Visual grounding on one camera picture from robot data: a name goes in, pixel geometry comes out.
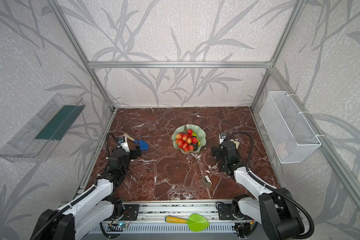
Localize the small grey cream scraper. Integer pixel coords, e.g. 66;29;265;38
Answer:
202;176;213;188

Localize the white wire basket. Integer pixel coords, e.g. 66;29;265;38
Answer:
260;91;321;164

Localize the pink object in basket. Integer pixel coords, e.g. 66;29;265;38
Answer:
276;143;289;159

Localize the cream brush on table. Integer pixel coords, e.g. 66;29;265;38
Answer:
230;139;240;149

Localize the green toy shovel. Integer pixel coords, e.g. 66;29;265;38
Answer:
165;214;210;232

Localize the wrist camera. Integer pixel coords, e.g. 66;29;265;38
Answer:
116;136;130;153
219;133;228;144

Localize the clear plastic wall shelf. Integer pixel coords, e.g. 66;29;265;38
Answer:
0;94;86;163

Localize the blue toy shovel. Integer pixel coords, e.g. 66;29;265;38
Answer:
123;133;149;151

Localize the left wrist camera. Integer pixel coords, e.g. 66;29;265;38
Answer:
116;136;130;153

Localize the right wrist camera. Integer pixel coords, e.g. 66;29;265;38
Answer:
219;133;228;144

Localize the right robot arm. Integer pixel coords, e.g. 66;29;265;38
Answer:
211;140;315;240

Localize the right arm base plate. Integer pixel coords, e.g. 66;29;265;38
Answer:
215;202;238;221

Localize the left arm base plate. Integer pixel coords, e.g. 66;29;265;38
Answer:
117;204;140;221

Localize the red grape bunch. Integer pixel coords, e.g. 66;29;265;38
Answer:
174;129;201;153

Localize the dark avocado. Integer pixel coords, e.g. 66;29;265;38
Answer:
192;143;199;151

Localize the green yellow mango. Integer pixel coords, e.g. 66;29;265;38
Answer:
193;133;200;146

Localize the green scalloped fruit bowl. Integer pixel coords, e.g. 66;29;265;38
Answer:
172;124;207;154

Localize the aluminium front rail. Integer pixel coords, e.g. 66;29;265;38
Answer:
59;200;259;224

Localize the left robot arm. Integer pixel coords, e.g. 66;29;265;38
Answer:
31;146;142;240

